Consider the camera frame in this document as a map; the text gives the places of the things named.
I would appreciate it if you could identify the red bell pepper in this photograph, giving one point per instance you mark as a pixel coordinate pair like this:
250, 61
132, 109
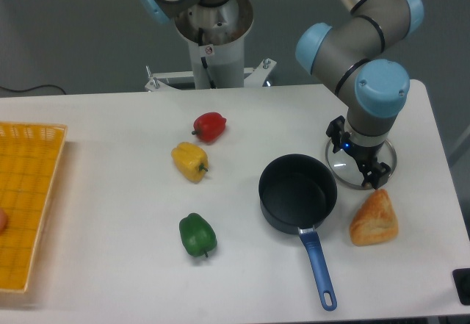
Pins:
209, 126

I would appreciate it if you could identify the yellow wicker basket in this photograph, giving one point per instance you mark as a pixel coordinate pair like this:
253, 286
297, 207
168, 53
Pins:
30, 155

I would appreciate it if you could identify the glass pot lid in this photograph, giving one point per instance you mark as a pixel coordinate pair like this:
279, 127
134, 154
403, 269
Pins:
345, 169

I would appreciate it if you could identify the triangle puff pastry bread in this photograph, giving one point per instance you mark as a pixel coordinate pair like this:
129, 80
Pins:
375, 222

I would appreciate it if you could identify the black saucepan blue handle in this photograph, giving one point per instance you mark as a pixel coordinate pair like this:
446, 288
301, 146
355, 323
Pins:
297, 192

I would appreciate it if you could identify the green bell pepper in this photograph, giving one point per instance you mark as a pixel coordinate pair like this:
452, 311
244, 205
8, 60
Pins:
197, 235

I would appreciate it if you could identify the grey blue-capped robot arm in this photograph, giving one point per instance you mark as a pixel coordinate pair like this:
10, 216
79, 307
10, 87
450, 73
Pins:
347, 60

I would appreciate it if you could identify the black device at table edge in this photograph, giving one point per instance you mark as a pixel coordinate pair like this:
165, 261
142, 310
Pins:
462, 284

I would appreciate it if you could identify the yellow bell pepper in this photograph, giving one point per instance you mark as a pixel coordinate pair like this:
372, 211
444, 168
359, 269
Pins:
191, 161

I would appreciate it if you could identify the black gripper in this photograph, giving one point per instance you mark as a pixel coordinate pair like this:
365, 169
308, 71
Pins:
364, 150

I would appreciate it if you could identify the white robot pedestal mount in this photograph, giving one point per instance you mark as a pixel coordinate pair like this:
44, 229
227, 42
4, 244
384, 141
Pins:
215, 37

